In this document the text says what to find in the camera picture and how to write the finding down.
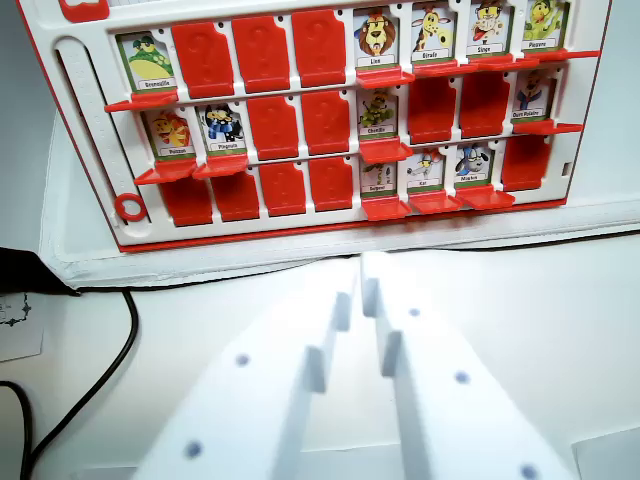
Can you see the red board flap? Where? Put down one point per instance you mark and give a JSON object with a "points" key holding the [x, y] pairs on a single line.
{"points": [[282, 192]]}

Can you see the white printed paper card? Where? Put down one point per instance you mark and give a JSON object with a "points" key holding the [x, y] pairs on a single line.
{"points": [[20, 335]]}

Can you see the blank white paper sheet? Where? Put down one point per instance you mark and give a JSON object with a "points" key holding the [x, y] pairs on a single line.
{"points": [[610, 457]]}

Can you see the red and white game board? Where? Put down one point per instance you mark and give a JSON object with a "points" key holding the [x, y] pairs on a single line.
{"points": [[320, 120]]}

